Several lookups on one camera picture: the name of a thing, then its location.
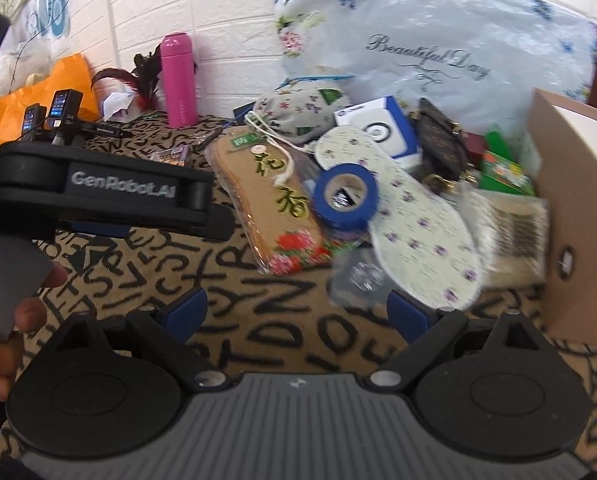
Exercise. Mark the small purple card packet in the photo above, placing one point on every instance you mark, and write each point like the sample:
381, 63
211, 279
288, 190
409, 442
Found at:
171, 155

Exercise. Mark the blue and white box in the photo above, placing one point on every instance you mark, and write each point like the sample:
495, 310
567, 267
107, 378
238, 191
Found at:
378, 127

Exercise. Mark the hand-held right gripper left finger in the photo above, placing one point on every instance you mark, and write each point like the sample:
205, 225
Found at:
186, 312

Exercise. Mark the floral cloth pouch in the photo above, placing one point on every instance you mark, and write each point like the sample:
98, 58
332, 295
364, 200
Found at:
298, 107

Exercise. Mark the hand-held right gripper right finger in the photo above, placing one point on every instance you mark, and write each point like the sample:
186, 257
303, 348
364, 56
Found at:
408, 312

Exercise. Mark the green packet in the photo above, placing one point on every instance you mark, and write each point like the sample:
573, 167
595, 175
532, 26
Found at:
505, 167

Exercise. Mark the blue tape roll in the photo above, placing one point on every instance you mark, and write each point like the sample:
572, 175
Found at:
323, 200

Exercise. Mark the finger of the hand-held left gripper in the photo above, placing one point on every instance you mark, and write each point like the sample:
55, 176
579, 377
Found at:
103, 228
196, 192

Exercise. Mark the white crumpled paper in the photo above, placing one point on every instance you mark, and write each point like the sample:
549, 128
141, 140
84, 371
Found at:
121, 105

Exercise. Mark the wall poster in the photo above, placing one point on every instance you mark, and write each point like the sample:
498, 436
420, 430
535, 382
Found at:
53, 0

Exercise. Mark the brown embroidered insoles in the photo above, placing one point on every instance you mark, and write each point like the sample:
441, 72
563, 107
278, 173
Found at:
263, 200

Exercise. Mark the black flat device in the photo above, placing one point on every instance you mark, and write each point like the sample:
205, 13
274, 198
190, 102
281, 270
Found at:
106, 128

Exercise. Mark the clear plastic bag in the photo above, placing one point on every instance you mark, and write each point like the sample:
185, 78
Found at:
361, 275

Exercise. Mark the white floral insole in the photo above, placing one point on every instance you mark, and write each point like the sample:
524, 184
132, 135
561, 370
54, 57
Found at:
418, 240

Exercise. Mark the pink thermos bottle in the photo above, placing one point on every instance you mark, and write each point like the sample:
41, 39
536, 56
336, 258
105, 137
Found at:
178, 80

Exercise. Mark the white floral plastic bag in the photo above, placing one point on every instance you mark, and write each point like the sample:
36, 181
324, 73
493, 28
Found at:
428, 35

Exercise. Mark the red box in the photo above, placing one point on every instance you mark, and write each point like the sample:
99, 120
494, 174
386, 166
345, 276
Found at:
474, 145

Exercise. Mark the white packet with label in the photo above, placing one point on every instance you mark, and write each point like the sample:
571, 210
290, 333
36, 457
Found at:
513, 240

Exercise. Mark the brown patterned wallet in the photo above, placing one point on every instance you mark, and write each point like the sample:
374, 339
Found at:
441, 140

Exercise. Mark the person's left hand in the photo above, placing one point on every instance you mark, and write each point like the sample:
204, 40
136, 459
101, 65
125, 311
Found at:
1, 365

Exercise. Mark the orange plastic bag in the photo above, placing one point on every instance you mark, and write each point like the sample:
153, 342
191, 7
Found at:
43, 92

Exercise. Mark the black device with blue screen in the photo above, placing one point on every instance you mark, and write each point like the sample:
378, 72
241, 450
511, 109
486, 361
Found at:
64, 110
33, 122

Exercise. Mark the brown cardboard box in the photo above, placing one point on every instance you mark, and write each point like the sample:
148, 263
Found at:
578, 200

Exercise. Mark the dark red feathers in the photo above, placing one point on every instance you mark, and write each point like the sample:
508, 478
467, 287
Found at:
138, 77

